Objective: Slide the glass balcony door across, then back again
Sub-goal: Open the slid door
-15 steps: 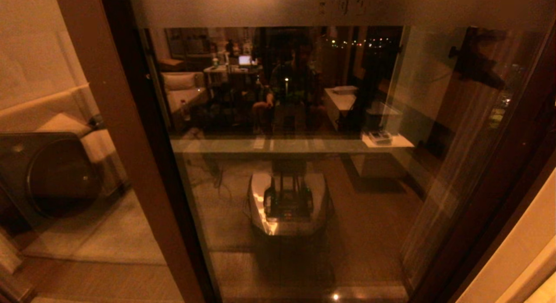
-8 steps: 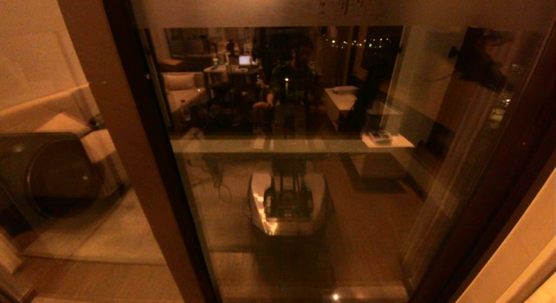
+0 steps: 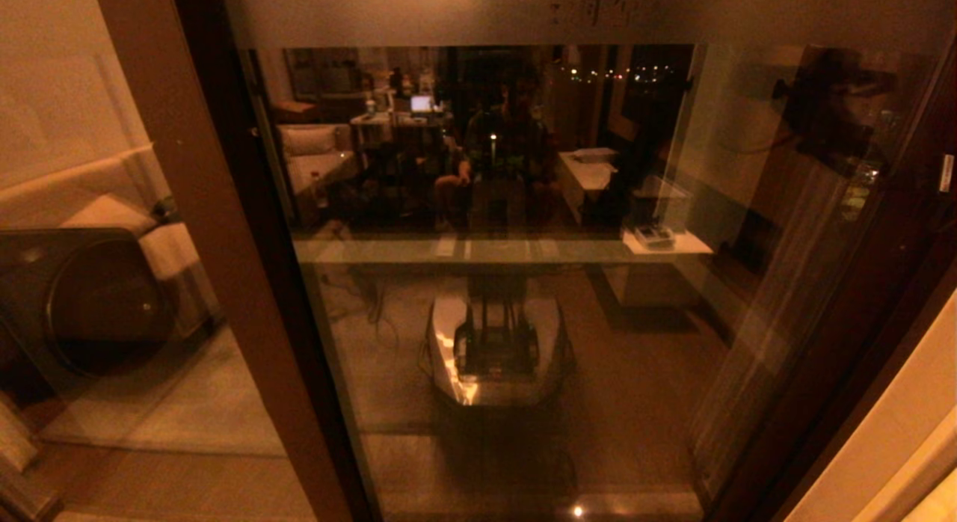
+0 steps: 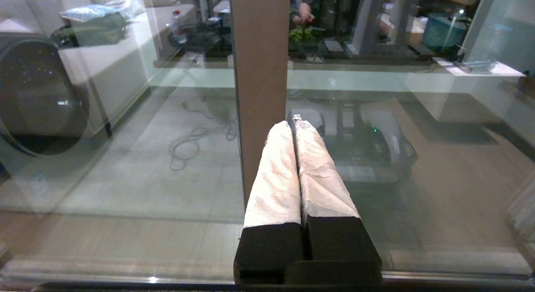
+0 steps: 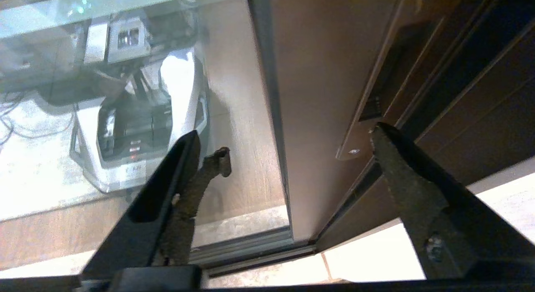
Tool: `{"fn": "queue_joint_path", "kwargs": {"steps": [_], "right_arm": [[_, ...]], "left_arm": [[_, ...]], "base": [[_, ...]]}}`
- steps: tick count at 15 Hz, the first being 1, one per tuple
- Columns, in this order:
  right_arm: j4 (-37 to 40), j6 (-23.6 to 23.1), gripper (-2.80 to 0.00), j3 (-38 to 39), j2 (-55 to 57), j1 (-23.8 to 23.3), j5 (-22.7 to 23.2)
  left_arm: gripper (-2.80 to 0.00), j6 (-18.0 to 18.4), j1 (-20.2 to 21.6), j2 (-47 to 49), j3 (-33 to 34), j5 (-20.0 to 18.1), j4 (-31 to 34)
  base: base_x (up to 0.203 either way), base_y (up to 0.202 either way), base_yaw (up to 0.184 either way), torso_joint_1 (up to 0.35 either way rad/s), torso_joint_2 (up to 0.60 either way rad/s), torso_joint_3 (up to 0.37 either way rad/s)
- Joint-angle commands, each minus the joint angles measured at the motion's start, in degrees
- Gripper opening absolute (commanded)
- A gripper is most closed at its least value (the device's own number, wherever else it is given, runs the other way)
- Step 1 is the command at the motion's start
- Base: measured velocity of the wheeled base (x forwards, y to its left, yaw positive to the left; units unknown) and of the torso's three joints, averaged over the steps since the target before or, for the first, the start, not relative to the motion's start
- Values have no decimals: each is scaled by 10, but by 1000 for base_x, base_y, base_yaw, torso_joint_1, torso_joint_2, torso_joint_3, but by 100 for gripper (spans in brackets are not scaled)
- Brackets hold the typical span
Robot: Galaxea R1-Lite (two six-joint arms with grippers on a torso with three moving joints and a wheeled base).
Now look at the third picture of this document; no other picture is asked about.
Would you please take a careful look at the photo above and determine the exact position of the brown framed sliding glass door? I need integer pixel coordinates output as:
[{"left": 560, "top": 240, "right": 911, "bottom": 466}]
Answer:
[{"left": 172, "top": 0, "right": 957, "bottom": 522}]

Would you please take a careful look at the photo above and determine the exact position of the beige sofa cushion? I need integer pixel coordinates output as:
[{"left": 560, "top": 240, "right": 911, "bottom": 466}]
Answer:
[{"left": 60, "top": 195, "right": 159, "bottom": 239}]

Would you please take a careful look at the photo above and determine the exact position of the beige sofa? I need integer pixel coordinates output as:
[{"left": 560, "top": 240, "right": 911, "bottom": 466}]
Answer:
[{"left": 0, "top": 144, "right": 221, "bottom": 373}]

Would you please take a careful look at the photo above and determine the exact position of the brown framed fixed glass panel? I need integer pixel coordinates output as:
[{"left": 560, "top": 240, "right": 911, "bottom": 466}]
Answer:
[{"left": 0, "top": 0, "right": 352, "bottom": 522}]

